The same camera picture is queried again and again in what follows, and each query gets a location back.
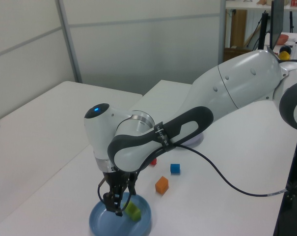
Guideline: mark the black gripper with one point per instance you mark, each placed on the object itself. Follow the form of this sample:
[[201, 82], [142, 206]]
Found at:
[[118, 182]]

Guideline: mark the green block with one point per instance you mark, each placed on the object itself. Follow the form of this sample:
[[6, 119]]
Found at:
[[133, 212]]

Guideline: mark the orange block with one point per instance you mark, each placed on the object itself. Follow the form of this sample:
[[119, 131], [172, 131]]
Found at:
[[161, 185]]

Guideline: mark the red cylinder block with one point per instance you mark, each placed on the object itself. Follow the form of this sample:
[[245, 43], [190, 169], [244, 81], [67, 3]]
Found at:
[[153, 162]]

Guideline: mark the blue block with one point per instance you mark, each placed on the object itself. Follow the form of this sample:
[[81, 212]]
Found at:
[[175, 169]]

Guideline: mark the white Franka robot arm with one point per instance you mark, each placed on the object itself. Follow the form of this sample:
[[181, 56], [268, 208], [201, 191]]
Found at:
[[236, 81]]

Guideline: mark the blue plate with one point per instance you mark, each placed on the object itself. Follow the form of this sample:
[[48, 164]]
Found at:
[[106, 223]]

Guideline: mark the lilac plate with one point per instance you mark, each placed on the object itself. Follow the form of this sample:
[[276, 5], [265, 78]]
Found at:
[[196, 141]]

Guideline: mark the wooden cabinet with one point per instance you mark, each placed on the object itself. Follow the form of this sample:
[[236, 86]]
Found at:
[[236, 32]]

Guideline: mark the yellow ball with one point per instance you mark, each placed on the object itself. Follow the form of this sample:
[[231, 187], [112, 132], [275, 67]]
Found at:
[[284, 56]]

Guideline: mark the black monitor stand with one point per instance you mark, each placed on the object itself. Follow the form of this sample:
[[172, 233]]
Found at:
[[263, 29]]

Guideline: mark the black ball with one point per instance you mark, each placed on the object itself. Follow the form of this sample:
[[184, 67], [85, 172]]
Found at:
[[287, 49]]

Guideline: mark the orange bowl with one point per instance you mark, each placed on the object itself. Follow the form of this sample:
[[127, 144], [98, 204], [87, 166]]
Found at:
[[283, 39]]

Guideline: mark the dark computer monitor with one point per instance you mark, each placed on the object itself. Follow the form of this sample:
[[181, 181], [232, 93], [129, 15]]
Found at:
[[277, 22]]

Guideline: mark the black table frame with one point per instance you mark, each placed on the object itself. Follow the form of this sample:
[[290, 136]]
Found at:
[[293, 209]]

